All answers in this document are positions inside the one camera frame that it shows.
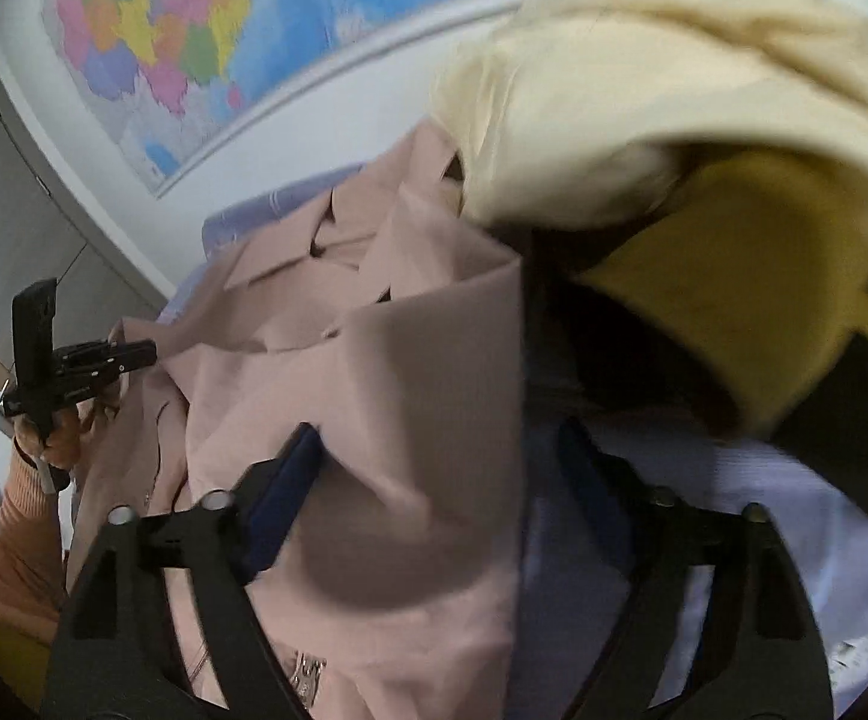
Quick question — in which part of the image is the olive green garment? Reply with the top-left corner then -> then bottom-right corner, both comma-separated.
579,149 -> 868,436

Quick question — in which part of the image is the orange-sleeved left forearm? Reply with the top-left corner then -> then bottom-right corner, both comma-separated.
0,449 -> 66,645

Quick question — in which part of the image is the black garment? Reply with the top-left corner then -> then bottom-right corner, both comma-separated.
494,223 -> 868,517

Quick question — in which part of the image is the person's left hand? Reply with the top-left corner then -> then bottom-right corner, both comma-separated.
13,382 -> 121,472

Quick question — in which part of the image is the colourful wall map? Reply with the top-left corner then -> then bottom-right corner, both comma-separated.
38,0 -> 706,200

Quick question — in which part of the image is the cream yellow garment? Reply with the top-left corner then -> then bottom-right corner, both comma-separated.
432,0 -> 868,229

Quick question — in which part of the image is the purple plaid bed sheet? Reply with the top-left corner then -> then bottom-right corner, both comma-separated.
148,148 -> 868,718

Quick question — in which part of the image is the pink zip jacket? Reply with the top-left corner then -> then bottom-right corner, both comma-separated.
68,122 -> 525,718

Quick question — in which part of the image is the white sheet label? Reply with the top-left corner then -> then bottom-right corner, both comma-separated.
827,634 -> 868,692

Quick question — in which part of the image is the grey wardrobe door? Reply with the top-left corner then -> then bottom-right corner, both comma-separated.
0,55 -> 174,436

